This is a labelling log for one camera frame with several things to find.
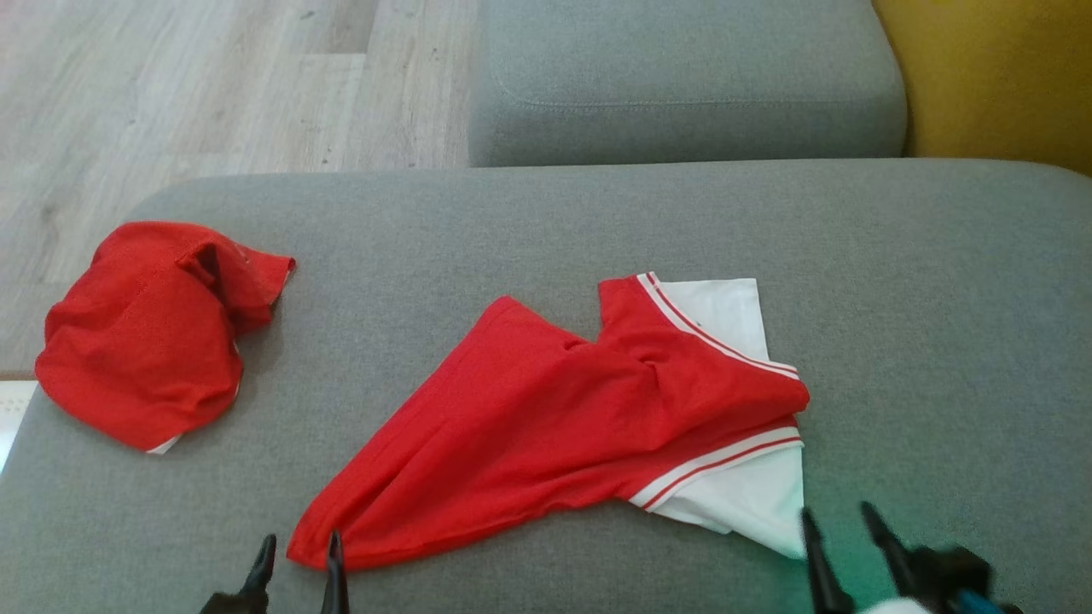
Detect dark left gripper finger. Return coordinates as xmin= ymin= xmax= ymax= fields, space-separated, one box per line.
xmin=241 ymin=534 xmax=279 ymax=596
xmin=321 ymin=530 xmax=351 ymax=614

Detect red shorts with number 23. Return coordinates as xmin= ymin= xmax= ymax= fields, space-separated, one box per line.
xmin=34 ymin=220 xmax=298 ymax=455

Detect yellow upholstered furniture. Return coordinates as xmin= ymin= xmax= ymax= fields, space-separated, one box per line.
xmin=870 ymin=0 xmax=1092 ymax=177

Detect small grey sofa cushion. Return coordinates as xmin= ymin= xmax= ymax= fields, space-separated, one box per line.
xmin=468 ymin=0 xmax=909 ymax=168

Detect red and white jersey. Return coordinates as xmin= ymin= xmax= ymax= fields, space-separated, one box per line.
xmin=286 ymin=271 xmax=811 ymax=572

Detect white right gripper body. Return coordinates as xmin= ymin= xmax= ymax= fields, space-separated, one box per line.
xmin=856 ymin=596 xmax=932 ymax=614

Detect large grey sofa seat cushion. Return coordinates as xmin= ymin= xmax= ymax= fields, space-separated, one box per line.
xmin=0 ymin=158 xmax=1092 ymax=614

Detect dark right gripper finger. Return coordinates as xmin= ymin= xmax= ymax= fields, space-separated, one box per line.
xmin=859 ymin=501 xmax=921 ymax=600
xmin=799 ymin=507 xmax=856 ymax=614

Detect blue right cable plug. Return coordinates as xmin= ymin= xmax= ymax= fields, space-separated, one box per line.
xmin=954 ymin=588 xmax=1025 ymax=614

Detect white floor mat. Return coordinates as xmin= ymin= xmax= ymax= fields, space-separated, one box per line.
xmin=0 ymin=379 xmax=40 ymax=475

